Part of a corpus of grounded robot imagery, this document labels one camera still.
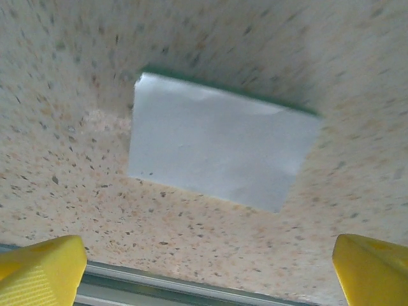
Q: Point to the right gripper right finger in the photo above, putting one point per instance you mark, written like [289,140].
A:
[376,274]

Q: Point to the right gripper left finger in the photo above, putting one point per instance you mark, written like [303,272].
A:
[41,274]

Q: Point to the white sticky note pad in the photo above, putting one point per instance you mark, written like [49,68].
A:
[216,143]

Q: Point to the aluminium frame rail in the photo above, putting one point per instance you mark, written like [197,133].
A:
[159,287]

